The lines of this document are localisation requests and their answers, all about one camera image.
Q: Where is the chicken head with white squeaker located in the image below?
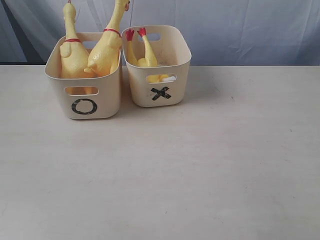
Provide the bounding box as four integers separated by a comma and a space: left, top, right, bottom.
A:
146, 74, 176, 84

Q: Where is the headless yellow rubber chicken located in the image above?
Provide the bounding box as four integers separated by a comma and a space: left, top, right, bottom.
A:
125, 27, 158, 68

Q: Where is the cream bin marked cross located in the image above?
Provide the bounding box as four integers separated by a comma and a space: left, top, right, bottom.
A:
122, 25, 192, 108

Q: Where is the cream bin marked circle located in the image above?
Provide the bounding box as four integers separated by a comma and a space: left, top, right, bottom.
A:
44, 36, 122, 120

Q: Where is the blue backdrop curtain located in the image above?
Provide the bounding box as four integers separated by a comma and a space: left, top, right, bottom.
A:
0, 0, 320, 66

